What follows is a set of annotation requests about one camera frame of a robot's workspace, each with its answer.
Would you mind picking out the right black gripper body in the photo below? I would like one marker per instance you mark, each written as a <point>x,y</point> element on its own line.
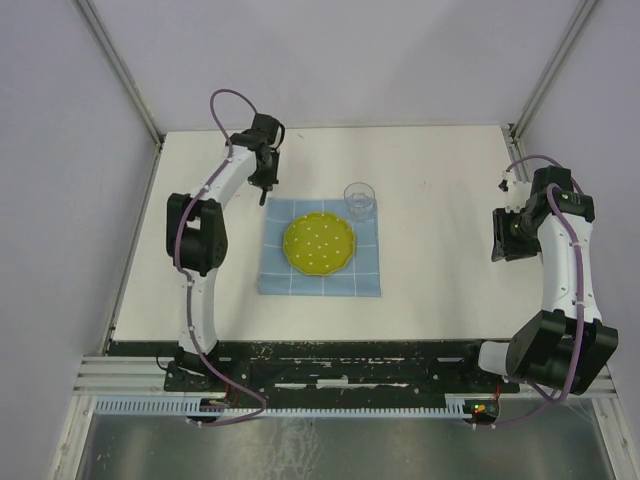
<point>521,240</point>

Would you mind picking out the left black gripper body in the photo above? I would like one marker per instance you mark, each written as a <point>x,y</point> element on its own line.
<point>266,176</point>

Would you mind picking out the green polka dot plate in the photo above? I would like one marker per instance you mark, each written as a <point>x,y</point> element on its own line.
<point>319,243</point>

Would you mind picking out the clear plastic cup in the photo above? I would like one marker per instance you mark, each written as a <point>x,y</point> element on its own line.
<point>360,201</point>

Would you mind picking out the blue checkered cloth napkin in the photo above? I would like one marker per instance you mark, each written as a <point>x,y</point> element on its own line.
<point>359,277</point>

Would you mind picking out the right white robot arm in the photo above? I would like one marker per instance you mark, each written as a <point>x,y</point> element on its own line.
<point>566,344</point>

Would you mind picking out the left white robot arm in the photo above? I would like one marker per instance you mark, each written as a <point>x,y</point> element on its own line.
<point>196,235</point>

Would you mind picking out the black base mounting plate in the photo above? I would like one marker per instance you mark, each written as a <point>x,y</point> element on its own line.
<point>431,367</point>

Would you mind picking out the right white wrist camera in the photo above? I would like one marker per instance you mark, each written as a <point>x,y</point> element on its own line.
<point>516,192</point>

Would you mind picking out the right aluminium frame post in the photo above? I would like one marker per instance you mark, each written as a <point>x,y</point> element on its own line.
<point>577,25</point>

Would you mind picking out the aluminium frame post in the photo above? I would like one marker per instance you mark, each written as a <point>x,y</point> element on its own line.
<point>577,25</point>
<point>104,42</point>

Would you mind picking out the left aluminium frame post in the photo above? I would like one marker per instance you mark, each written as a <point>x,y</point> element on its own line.
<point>104,42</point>

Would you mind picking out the blue slotted cable duct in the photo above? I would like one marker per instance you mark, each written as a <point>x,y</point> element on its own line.
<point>206,407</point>

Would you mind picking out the aluminium front rail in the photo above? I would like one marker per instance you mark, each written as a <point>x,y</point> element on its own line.
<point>143,376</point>

